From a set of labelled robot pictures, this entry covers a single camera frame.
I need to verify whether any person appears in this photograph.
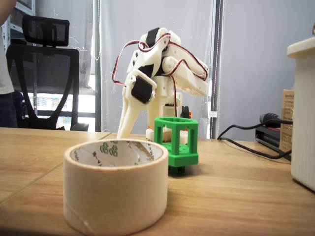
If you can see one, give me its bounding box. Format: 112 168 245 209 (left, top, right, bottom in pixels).
0 0 19 128

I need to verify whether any black mesh office chair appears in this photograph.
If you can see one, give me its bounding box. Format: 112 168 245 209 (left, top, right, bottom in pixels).
6 14 90 131

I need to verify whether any black power strip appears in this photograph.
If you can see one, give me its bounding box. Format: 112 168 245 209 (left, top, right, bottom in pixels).
254 124 284 151

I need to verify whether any grey window frame post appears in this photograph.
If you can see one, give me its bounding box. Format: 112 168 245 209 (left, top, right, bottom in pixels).
93 0 102 132
211 0 224 140

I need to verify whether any red white black servo cable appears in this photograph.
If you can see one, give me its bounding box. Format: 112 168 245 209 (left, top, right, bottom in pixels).
137 33 172 54
168 41 210 82
111 40 148 87

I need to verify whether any beige masking tape roll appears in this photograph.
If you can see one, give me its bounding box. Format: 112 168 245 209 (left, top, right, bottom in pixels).
63 138 169 236

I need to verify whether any green hexagonal printed component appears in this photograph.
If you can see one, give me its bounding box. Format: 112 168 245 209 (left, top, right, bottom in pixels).
154 117 199 177

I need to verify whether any metal storage shelf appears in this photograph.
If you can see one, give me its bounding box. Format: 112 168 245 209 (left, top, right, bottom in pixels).
4 0 36 45

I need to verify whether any white ribbed container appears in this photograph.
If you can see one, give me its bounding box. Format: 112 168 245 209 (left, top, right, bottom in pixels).
286 36 315 192

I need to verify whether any brown cardboard box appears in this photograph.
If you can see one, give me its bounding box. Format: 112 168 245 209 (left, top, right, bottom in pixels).
279 88 295 152

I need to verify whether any black power cable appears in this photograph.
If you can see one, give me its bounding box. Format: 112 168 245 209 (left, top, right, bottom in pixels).
217 112 293 140
217 136 293 160

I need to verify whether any orange and black table clamp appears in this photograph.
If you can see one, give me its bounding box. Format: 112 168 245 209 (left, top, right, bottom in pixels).
180 105 193 121

